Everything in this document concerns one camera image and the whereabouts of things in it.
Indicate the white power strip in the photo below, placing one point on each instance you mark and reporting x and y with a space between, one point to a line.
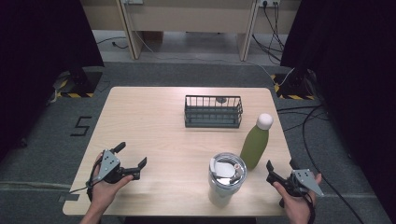
269 2

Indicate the beige wooden desk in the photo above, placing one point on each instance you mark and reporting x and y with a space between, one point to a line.
193 17

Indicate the green bottle with white cap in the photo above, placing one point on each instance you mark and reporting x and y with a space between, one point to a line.
255 146

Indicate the black curtain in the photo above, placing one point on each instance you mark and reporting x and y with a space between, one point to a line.
37 62
358 77

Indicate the person's right hand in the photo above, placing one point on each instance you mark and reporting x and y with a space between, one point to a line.
295 208

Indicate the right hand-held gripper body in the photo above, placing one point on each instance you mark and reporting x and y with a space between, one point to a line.
306 180

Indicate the white tumbler with clear lid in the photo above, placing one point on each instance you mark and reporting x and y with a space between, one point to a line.
222 189

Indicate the dark round disc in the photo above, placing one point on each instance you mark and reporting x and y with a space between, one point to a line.
221 100

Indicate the black stand base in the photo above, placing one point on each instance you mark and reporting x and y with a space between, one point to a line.
295 84
82 81

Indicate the person's left hand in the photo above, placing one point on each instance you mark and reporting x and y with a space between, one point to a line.
106 194

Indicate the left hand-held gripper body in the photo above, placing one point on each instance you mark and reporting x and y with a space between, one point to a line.
107 164

